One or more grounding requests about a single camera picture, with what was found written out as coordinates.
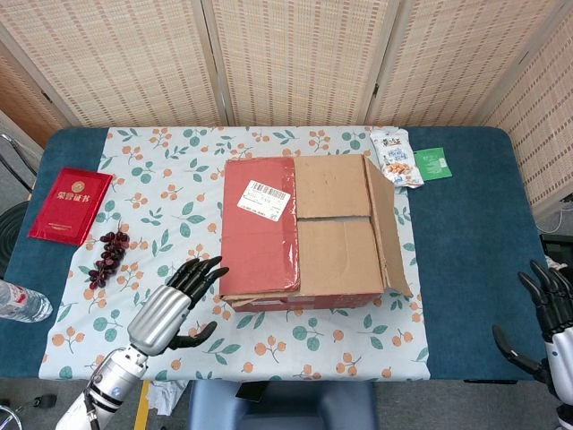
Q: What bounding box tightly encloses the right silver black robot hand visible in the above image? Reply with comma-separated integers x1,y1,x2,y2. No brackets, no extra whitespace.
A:
492,258,573,400

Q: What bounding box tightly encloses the green flat packet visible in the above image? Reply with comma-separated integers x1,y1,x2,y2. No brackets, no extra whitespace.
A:
412,146,453,182

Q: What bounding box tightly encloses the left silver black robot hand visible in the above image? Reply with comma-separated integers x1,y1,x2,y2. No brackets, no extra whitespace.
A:
127,255,230,357

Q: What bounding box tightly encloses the red cardboard shipping box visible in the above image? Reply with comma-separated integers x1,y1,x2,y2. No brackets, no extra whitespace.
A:
218,153,414,314

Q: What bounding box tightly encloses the white cable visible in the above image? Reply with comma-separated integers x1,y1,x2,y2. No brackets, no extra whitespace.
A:
543,203,573,234

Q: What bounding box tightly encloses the white peanut snack bag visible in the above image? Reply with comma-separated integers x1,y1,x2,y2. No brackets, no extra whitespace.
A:
370,127,425,189

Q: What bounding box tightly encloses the floral fruit print tablecloth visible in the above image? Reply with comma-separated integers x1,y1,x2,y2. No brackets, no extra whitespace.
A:
38,125,432,383

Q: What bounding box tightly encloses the metal chair frame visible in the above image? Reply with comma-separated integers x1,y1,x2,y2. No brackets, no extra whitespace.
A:
0,132,39,180

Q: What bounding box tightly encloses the black plastic tray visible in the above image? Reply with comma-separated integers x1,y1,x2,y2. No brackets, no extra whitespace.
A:
539,232,573,272

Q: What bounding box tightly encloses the black round ribbed object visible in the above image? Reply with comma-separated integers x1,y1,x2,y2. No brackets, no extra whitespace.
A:
0,201,30,279

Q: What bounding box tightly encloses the red certificate folder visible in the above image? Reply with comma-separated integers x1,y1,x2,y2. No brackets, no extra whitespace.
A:
27,168,114,246

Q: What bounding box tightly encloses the woven folding screen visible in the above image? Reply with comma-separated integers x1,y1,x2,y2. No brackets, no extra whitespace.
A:
0,0,573,220

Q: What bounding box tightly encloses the clear plastic water bottle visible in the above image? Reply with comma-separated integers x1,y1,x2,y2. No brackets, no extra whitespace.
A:
0,279,54,323

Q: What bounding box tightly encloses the flat black device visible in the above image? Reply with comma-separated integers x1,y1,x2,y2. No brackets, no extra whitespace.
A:
235,382,269,402

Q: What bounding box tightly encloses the bunch of dark grapes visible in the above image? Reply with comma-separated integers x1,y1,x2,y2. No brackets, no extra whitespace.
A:
87,230,131,290

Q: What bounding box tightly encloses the blue padded seat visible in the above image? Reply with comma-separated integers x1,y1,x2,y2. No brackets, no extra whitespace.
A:
185,380,380,430

